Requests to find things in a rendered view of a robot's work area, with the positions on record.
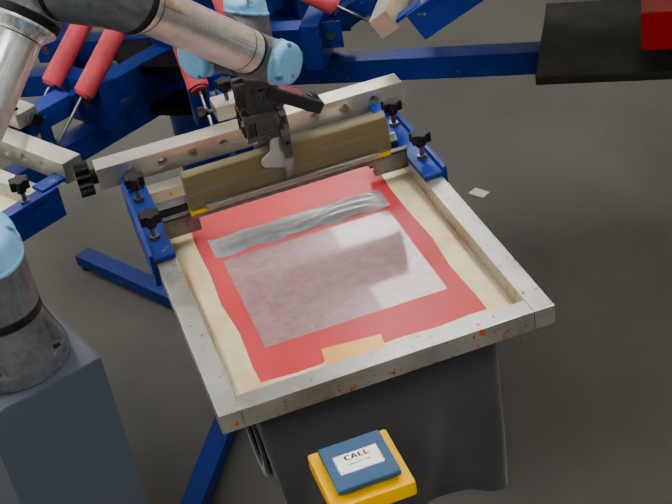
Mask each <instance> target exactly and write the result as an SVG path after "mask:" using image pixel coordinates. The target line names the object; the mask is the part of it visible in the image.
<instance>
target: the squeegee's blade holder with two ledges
mask: <svg viewBox="0 0 672 504"><path fill-rule="evenodd" d="M379 157H380V156H379V152H378V151H377V150H375V151H372V152H369V153H366V154H362V155H359V156H356V157H353V158H349V159H346V160H343V161H340V162H336V163H333V164H330V165H327V166H323V167H320V168H317V169H314V170H310V171H307V172H304V173H301V174H297V175H294V176H291V177H290V178H284V179H281V180H278V181H275V182H271V183H268V184H265V185H262V186H258V187H255V188H252V189H249V190H245V191H242V192H239V193H236V194H232V195H229V196H226V197H223V198H219V199H216V200H213V201H210V202H206V203H205V204H206V208H207V210H211V209H214V208H217V207H220V206H224V205H227V204H230V203H233V202H237V201H240V200H243V199H246V198H249V197H253V196H256V195H259V194H262V193H266V192H269V191H272V190H275V189H279V188H282V187H285V186H288V185H292V184H295V183H298V182H301V181H305V180H308V179H311V178H314V177H317V176H321V175H324V174H327V173H330V172H334V171H337V170H340V169H343V168H347V167H350V166H353V165H356V164H360V163H363V162H366V161H369V160H373V159H376V158H379Z"/></svg>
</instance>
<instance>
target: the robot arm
mask: <svg viewBox="0 0 672 504"><path fill-rule="evenodd" d="M223 6H224V8H223V11H224V12H225V14H224V15H222V14H220V13H218V12H216V11H214V10H212V9H209V8H207V7H205V6H203V5H201V4H199V3H196V2H194V1H192V0H0V144H1V142H2V139H3V137H4V135H5V132H6V130H7V127H8V125H9V123H10V120H11V118H12V116H13V113H14V111H15V108H16V106H17V104H18V101H19V99H20V96H21V94H22V92H23V89H24V87H25V85H26V82H27V80H28V77H29V75H30V73H31V70H32V68H33V66H34V63H35V61H36V58H37V56H38V54H39V51H40V49H41V47H42V46H43V45H46V44H48V43H51V42H53V41H55V40H56V38H57V36H58V34H59V31H60V29H61V27H62V24H63V22H64V23H70V24H77V25H85V26H92V27H100V28H105V29H110V30H114V31H117V32H120V33H123V34H125V35H129V36H134V35H138V34H144V35H146V36H149V37H151V38H154V39H156V40H158V41H161V42H163V43H166V44H168V45H171V46H173V47H176V48H178V49H177V56H178V59H179V63H180V65H181V67H182V68H183V70H184V71H185V72H186V73H187V74H188V75H189V76H190V77H192V78H194V79H198V80H201V79H205V78H206V77H210V76H212V75H213V74H214V73H215V72H220V73H224V74H229V75H233V76H237V78H233V79H230V81H231V86H232V90H233V95H234V100H235V104H234V107H235V112H236V118H237V121H238V126H239V129H241V132H242V134H243V136H244V137H245V139H247V140H248V144H252V143H255V142H258V143H257V144H256V145H255V146H254V148H253V150H255V149H258V148H261V147H264V146H268V145H269V146H270V151H269V153H268V154H266V155H265V156H264V157H263V158H262V160H261V164H262V166H263V167H265V168H280V167H284V168H285V172H286V177H287V178H290V177H291V173H292V170H293V149H292V142H291V137H290V133H289V123H288V118H287V114H286V111H285V108H284V107H283V106H284V104H286V105H290V106H293V107H296V108H300V109H303V110H305V111H308V112H313V113H317V114H320V113H321V112H322V109H323V107H324V102H323V101H322V100H321V98H320V97H319V96H318V95H317V94H316V93H314V92H307V91H304V90H301V89H298V88H294V87H291V86H288V85H290V84H292V83H294V82H295V81H296V79H297V78H298V76H299V75H300V71H301V68H302V64H303V57H302V53H301V50H300V48H299V47H298V45H296V44H295V43H293V42H290V41H286V40H285V39H282V38H281V39H277V38H273V35H272V30H271V24H270V19H269V12H268V8H267V4H266V1H265V0H223ZM272 136H273V137H272ZM280 148H281V149H280ZM69 353H70V344H69V341H68V338H67V335H66V332H65V330H64V328H63V327H62V325H61V324H60V323H59V322H58V321H57V319H56V318H55V317H54V316H53V315H52V314H51V312H50V311H49V310H48V309H47V308H46V307H45V305H44V304H43V303H42V300H41V298H40V295H39V292H38V289H37V286H36V283H35V280H34V277H33V275H32V272H31V269H30V266H29V263H28V260H27V257H26V254H25V251H24V245H23V241H22V238H21V236H20V234H19V233H18V231H17V230H16V228H15V225H14V223H13V222H12V220H11V219H10V218H9V217H8V216H7V215H6V214H4V213H3V212H1V211H0V394H9V393H15V392H19V391H23V390H26V389H29V388H31V387H34V386H36V385H38V384H40V383H42V382H44V381H45V380H47V379H48V378H50V377H51V376H52V375H54V374H55V373H56V372H57V371H58V370H59V369H60V368H61V367H62V366H63V365H64V363H65V362H66V360H67V358H68V356H69Z"/></svg>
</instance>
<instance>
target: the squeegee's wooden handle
mask: <svg viewBox="0 0 672 504"><path fill-rule="evenodd" d="M291 142H292V149H293V170H292V173H291V176H294V175H297V174H301V173H304V172H307V171H310V170H314V169H317V168H320V167H323V166H327V165H330V164H333V163H336V162H340V161H343V160H346V159H349V158H353V157H356V156H359V155H362V154H366V153H369V152H372V151H375V150H377V151H378V152H379V154H380V153H384V152H387V151H390V150H391V149H392V148H391V142H390V136H389V129H388V123H387V118H386V116H385V115H384V114H383V113H382V112H381V111H380V112H377V113H374V114H370V115H367V116H364V117H361V118H357V119H354V120H351V121H347V122H344V123H341V124H337V125H334V126H331V127H327V128H324V129H321V130H317V131H314V132H311V133H308V134H304V135H301V136H298V137H294V138H291ZM269 151H270V146H269V145H268V146H264V147H261V148H258V149H255V150H251V151H248V152H245V153H241V154H238V155H235V156H231V157H228V158H225V159H221V160H218V161H215V162H211V163H208V164H205V165H202V166H198V167H195V168H192V169H188V170H185V171H182V172H180V178H181V182H182V185H183V189H184V193H185V197H186V200H187V204H188V206H189V208H190V210H191V211H195V210H199V209H202V208H205V207H206V204H205V203H206V202H210V201H213V200H216V199H219V198H223V197H226V196H229V195H232V194H236V193H239V192H242V191H245V190H249V189H252V188H255V187H258V186H262V185H265V184H268V183H271V182H275V181H278V180H281V179H284V178H287V177H286V172H285V168H284V167H280V168H265V167H263V166H262V164H261V160H262V158H263V157H264V156H265V155H266V154H268V153H269Z"/></svg>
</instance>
